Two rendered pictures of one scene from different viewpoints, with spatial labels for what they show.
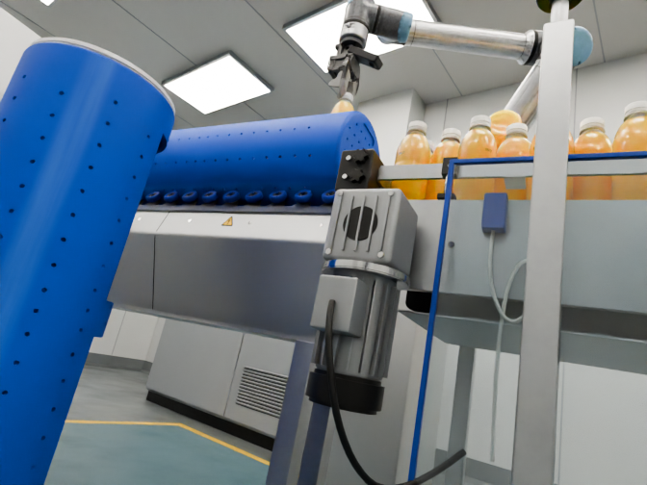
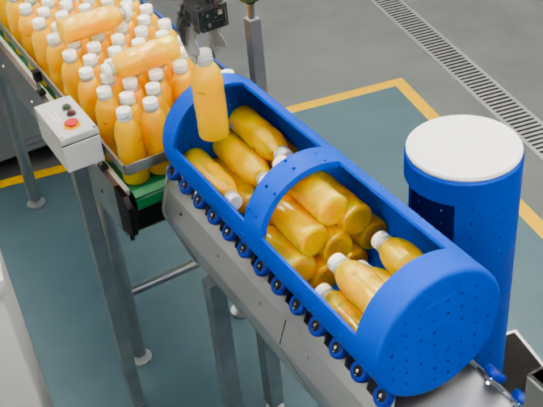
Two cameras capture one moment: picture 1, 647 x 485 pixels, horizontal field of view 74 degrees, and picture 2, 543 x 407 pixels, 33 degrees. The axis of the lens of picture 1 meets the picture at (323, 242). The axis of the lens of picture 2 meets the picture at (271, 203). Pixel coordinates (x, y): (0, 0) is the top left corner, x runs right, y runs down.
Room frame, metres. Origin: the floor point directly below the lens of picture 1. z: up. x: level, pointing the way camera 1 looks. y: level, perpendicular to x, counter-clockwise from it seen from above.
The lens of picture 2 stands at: (2.57, 1.11, 2.31)
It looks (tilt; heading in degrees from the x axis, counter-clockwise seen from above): 37 degrees down; 213
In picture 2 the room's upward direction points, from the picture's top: 6 degrees counter-clockwise
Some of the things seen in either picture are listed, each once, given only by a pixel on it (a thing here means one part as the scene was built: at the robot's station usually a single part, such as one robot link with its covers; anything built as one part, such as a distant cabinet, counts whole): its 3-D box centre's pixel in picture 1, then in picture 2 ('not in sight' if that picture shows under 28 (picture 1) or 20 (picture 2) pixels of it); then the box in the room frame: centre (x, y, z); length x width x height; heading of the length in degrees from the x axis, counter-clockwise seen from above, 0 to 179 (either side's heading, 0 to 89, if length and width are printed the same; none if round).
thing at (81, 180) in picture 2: not in sight; (109, 290); (1.14, -0.43, 0.50); 0.04 x 0.04 x 1.00; 61
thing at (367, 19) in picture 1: (359, 16); not in sight; (1.13, 0.04, 1.67); 0.10 x 0.09 x 0.12; 94
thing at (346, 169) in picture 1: (360, 181); not in sight; (0.79, -0.05, 0.95); 0.10 x 0.07 x 0.10; 151
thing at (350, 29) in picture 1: (352, 38); not in sight; (1.13, 0.04, 1.58); 0.10 x 0.09 x 0.05; 150
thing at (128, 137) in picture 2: not in sight; (130, 147); (1.07, -0.29, 1.00); 0.07 x 0.07 x 0.19
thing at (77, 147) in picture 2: not in sight; (69, 132); (1.14, -0.43, 1.05); 0.20 x 0.10 x 0.10; 61
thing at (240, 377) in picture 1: (268, 334); not in sight; (3.48, 0.28, 0.72); 2.15 x 0.54 x 1.45; 49
